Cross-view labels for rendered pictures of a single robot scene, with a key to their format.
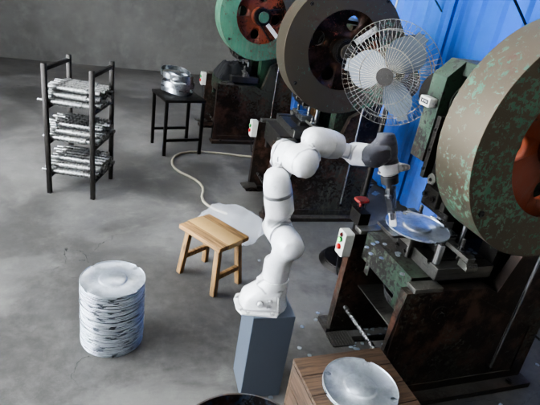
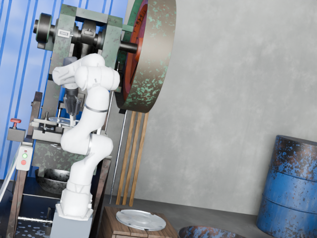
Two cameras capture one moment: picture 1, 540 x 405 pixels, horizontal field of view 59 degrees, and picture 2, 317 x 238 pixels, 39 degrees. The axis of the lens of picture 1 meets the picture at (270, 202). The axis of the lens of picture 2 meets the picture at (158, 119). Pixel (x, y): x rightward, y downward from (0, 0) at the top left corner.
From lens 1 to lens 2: 2.36 m
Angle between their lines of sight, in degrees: 81
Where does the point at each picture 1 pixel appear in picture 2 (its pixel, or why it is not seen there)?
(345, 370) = (128, 219)
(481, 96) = (162, 27)
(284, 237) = (104, 139)
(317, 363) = (119, 225)
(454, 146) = (154, 55)
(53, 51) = not seen: outside the picture
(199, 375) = not seen: outside the picture
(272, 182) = (107, 97)
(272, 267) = (91, 170)
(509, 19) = not seen: outside the picture
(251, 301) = (86, 206)
